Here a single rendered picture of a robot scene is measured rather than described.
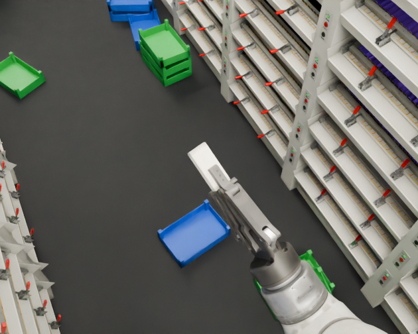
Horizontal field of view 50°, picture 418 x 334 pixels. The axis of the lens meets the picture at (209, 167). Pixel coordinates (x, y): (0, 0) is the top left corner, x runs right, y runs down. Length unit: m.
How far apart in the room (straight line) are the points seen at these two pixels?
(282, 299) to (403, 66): 0.96
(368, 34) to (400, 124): 0.30
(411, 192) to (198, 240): 1.06
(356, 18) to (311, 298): 1.09
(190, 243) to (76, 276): 0.56
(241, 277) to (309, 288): 1.51
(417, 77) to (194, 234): 1.31
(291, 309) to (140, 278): 1.57
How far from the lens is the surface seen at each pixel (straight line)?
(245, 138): 2.62
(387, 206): 1.86
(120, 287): 2.22
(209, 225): 2.31
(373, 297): 2.22
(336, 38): 1.70
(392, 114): 1.61
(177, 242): 2.27
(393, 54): 1.51
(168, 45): 2.92
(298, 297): 0.70
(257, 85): 2.41
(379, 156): 1.74
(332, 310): 0.72
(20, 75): 3.18
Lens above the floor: 2.06
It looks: 56 degrees down
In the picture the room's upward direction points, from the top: straight up
